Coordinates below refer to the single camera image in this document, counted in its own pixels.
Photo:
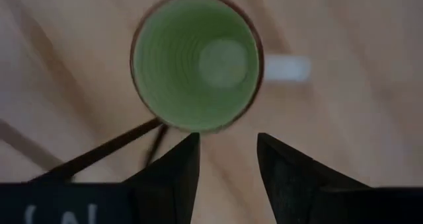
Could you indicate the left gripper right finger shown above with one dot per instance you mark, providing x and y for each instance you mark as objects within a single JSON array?
[{"x": 291, "y": 191}]

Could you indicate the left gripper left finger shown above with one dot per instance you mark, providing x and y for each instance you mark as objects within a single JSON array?
[{"x": 168, "y": 191}]

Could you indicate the wooden shelf black metal legs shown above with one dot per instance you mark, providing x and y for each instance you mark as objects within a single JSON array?
[{"x": 99, "y": 151}]

